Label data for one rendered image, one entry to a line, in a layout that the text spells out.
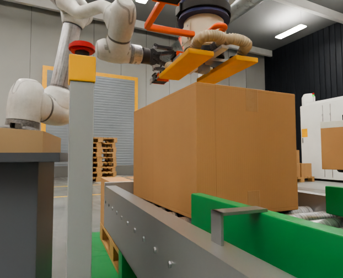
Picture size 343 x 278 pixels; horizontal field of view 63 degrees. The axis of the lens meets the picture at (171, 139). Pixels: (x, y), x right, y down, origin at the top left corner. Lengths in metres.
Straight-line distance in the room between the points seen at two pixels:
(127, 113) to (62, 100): 9.90
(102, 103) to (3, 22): 4.26
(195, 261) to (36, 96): 1.25
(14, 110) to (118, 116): 9.98
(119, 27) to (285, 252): 1.05
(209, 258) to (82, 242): 0.43
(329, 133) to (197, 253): 2.31
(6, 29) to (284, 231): 11.65
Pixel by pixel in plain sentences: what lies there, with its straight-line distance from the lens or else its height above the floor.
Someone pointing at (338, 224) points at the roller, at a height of 0.54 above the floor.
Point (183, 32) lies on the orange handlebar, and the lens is 1.17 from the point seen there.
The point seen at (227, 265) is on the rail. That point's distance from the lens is 0.40.
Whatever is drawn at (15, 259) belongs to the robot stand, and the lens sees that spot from 1.53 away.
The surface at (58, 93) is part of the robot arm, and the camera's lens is 1.68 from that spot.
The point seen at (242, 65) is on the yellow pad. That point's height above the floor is 1.09.
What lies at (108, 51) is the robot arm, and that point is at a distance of 1.33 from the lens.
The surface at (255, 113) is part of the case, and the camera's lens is 0.95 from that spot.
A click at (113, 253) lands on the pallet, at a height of 0.07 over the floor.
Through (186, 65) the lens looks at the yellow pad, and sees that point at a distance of 1.14.
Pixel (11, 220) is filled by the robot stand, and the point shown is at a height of 0.45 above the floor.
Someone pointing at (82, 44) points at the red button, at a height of 1.03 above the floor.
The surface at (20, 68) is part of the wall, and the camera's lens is 11.41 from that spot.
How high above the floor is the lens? 0.73
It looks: 4 degrees up
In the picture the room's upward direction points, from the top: straight up
